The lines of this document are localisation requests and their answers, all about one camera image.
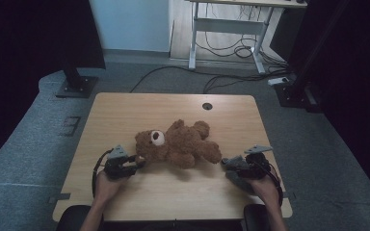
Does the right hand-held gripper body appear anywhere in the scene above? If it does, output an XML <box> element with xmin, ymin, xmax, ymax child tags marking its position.
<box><xmin>236</xmin><ymin>144</ymin><xmax>274</xmax><ymax>181</ymax></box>

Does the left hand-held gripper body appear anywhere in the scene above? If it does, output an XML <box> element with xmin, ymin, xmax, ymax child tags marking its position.
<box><xmin>103</xmin><ymin>144</ymin><xmax>133</xmax><ymax>181</ymax></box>

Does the grey cloth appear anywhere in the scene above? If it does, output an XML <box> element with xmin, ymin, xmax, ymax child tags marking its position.
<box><xmin>221</xmin><ymin>155</ymin><xmax>257</xmax><ymax>195</ymax></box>

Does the brown teddy bear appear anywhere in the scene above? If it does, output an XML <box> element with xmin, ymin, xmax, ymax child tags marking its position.
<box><xmin>134</xmin><ymin>118</ymin><xmax>223</xmax><ymax>170</ymax></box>

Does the person's left hand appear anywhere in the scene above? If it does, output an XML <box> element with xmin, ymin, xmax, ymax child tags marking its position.
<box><xmin>93</xmin><ymin>169</ymin><xmax>129</xmax><ymax>207</ymax></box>

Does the person's right hand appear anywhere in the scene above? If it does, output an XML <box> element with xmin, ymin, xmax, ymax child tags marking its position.
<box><xmin>245</xmin><ymin>174</ymin><xmax>281</xmax><ymax>209</ymax></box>

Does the black chair armrest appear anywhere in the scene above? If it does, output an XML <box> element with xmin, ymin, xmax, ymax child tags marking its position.
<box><xmin>243</xmin><ymin>203</ymin><xmax>273</xmax><ymax>231</ymax></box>
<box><xmin>55</xmin><ymin>205</ymin><xmax>93</xmax><ymax>231</ymax></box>

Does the white power strip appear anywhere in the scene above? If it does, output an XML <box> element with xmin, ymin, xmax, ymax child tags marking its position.
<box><xmin>267</xmin><ymin>76</ymin><xmax>290</xmax><ymax>87</ymax></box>

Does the black curtain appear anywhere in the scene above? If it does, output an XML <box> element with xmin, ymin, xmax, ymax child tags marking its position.
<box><xmin>0</xmin><ymin>0</ymin><xmax>107</xmax><ymax>174</ymax></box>
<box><xmin>271</xmin><ymin>0</ymin><xmax>370</xmax><ymax>208</ymax></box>

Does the left hand-held gripper black cable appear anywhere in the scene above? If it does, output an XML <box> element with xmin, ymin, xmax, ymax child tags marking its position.
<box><xmin>92</xmin><ymin>148</ymin><xmax>115</xmax><ymax>198</ymax></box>

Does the hand-held gripper black cable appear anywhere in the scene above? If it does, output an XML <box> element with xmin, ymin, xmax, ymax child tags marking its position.
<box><xmin>263</xmin><ymin>159</ymin><xmax>284</xmax><ymax>207</ymax></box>
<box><xmin>92</xmin><ymin>148</ymin><xmax>115</xmax><ymax>198</ymax></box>

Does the right hand-held gripper black cable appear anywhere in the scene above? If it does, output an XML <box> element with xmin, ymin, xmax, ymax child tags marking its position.
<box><xmin>263</xmin><ymin>159</ymin><xmax>284</xmax><ymax>207</ymax></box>

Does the black stand with base plate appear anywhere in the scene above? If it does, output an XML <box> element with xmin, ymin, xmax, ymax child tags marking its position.
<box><xmin>55</xmin><ymin>61</ymin><xmax>99</xmax><ymax>99</ymax></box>
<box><xmin>274</xmin><ymin>0</ymin><xmax>351</xmax><ymax>114</ymax></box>

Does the long black floor cable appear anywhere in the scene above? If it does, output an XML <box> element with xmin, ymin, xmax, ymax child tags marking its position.
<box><xmin>129</xmin><ymin>64</ymin><xmax>291</xmax><ymax>94</ymax></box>

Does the tangle of black cables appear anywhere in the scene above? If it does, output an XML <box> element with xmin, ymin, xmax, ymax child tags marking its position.
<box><xmin>195</xmin><ymin>3</ymin><xmax>287</xmax><ymax>66</ymax></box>

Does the white desk frame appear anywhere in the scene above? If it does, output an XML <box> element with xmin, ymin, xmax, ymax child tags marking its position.
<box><xmin>186</xmin><ymin>0</ymin><xmax>308</xmax><ymax>75</ymax></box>

